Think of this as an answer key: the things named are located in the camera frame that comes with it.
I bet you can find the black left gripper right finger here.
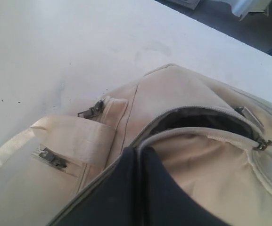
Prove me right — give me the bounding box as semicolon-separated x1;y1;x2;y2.
138;147;223;226

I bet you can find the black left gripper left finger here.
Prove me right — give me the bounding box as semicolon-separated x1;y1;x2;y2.
51;147;139;226

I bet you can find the cream fabric duffel bag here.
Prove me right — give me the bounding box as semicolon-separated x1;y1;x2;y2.
0;65;272;226

